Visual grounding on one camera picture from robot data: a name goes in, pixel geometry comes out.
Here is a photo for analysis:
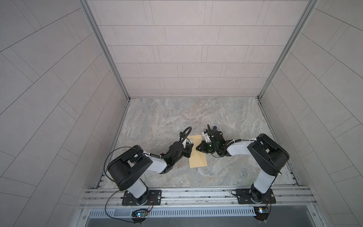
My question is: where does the tan kraft paper envelope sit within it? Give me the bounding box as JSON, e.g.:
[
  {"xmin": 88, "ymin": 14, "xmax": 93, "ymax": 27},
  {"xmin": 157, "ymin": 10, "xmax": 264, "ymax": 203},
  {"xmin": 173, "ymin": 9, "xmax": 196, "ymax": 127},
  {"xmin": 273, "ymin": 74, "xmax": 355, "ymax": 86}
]
[{"xmin": 188, "ymin": 135, "xmax": 208, "ymax": 168}]

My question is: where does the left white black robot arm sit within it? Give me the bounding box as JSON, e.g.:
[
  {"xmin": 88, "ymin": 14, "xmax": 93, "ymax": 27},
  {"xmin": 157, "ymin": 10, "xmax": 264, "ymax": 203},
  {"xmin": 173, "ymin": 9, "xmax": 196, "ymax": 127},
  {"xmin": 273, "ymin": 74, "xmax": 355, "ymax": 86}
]
[{"xmin": 105, "ymin": 139, "xmax": 193, "ymax": 203}]

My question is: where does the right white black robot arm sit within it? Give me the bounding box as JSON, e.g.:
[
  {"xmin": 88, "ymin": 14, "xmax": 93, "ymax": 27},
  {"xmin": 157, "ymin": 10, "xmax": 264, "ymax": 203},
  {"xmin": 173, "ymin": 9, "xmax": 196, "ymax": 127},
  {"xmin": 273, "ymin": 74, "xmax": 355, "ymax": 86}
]
[{"xmin": 196, "ymin": 129, "xmax": 290, "ymax": 204}]

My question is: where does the left green circuit board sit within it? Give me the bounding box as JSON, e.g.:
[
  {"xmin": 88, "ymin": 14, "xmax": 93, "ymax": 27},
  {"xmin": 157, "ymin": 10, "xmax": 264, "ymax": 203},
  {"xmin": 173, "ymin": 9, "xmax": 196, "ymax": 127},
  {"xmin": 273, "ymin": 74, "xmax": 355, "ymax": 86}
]
[{"xmin": 131, "ymin": 209, "xmax": 148, "ymax": 218}]

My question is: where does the right circuit board module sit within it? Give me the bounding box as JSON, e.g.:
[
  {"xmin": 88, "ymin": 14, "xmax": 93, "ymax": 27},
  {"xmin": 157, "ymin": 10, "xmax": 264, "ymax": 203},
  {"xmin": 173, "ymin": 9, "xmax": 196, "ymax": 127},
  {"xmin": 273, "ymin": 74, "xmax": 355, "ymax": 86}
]
[{"xmin": 253, "ymin": 207, "xmax": 270, "ymax": 221}]

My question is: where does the left black corrugated cable conduit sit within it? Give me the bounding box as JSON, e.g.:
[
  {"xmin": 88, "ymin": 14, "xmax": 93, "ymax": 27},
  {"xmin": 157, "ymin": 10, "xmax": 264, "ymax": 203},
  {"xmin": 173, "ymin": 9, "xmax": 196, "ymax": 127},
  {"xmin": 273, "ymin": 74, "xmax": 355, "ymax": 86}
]
[{"xmin": 160, "ymin": 126, "xmax": 192, "ymax": 159}]

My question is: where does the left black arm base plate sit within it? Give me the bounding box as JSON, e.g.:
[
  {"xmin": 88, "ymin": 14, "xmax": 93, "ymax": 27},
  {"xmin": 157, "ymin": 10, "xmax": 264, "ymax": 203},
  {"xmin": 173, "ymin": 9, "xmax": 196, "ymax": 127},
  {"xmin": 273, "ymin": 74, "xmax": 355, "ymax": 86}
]
[{"xmin": 122, "ymin": 189, "xmax": 162, "ymax": 206}]

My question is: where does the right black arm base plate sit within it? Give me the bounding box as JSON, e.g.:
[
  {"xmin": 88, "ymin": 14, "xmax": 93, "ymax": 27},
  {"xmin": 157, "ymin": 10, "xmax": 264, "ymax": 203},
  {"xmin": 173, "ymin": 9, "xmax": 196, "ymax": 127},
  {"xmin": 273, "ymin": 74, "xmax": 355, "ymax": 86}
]
[{"xmin": 233, "ymin": 188, "xmax": 276, "ymax": 204}]

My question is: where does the white slotted cable duct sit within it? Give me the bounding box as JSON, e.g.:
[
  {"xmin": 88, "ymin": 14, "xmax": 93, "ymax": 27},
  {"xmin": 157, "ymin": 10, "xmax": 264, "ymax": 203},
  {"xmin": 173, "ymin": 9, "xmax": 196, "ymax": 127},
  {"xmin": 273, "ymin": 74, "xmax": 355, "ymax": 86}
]
[{"xmin": 88, "ymin": 207, "xmax": 256, "ymax": 219}]

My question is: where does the aluminium mounting rail frame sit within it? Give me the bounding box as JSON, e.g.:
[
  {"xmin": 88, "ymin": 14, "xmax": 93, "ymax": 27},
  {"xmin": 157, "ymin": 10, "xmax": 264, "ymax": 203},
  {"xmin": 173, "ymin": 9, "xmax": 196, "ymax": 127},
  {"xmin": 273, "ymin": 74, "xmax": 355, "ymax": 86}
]
[{"xmin": 79, "ymin": 185, "xmax": 317, "ymax": 209}]

